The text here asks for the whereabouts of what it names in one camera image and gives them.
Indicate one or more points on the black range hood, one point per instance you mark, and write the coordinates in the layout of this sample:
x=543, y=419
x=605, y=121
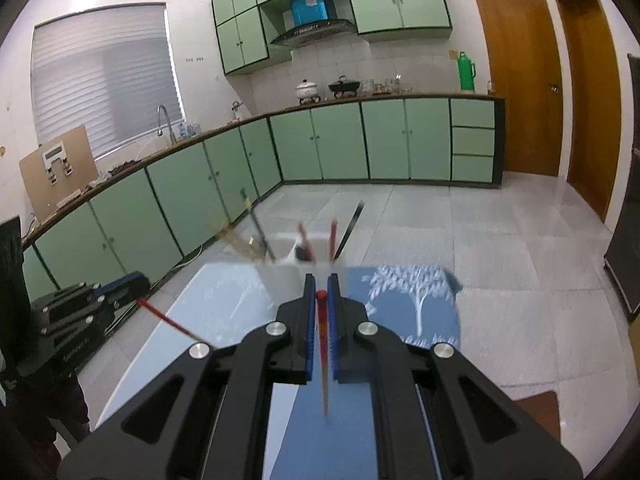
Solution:
x=312, y=34

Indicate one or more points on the green thermos jug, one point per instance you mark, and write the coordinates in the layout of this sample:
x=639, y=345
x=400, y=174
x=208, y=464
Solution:
x=466, y=72

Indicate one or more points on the black chopstick with gold band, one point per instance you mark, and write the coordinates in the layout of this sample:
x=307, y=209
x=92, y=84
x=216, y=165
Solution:
x=350, y=230

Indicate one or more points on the green lower kitchen cabinets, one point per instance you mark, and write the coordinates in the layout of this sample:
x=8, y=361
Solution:
x=340, y=140

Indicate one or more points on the brown wooden door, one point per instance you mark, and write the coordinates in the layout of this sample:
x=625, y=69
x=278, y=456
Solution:
x=592, y=100
x=520, y=80

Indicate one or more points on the blue box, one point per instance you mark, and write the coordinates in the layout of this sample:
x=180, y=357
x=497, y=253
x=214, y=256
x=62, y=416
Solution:
x=310, y=9

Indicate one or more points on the white cooking pot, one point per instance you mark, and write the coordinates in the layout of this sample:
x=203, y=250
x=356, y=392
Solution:
x=306, y=91

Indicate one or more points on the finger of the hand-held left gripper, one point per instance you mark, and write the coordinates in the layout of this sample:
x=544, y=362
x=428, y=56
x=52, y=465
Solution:
x=125, y=284
x=120, y=309

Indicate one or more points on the white window blinds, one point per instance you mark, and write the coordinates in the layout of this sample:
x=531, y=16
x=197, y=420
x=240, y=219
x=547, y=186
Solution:
x=105, y=80

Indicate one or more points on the white bracket on board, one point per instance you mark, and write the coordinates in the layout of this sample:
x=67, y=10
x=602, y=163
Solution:
x=56, y=160

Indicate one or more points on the metal sink faucet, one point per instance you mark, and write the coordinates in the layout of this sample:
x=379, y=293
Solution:
x=164, y=120

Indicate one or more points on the glass jars on counter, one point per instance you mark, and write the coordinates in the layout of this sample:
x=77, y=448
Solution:
x=382, y=86

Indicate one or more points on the brown cardboard board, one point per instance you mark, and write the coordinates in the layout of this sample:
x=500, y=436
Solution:
x=75, y=195

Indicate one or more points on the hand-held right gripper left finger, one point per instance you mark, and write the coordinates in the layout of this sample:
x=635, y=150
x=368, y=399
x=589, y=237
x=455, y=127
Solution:
x=310, y=330

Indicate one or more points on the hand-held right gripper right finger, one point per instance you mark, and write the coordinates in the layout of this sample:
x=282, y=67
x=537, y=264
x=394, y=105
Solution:
x=335, y=330

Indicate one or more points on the black wok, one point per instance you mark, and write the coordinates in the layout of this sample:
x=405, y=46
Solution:
x=344, y=87

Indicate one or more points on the wooden chopstick with red end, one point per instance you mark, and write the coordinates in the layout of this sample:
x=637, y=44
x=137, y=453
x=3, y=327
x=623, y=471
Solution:
x=306, y=242
x=332, y=240
x=165, y=317
x=324, y=320

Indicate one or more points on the small metal kettle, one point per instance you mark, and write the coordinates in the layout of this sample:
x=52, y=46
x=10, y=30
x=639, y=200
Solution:
x=237, y=110

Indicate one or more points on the dark blue printed mat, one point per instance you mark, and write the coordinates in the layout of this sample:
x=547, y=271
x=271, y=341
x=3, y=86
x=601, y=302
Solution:
x=400, y=305

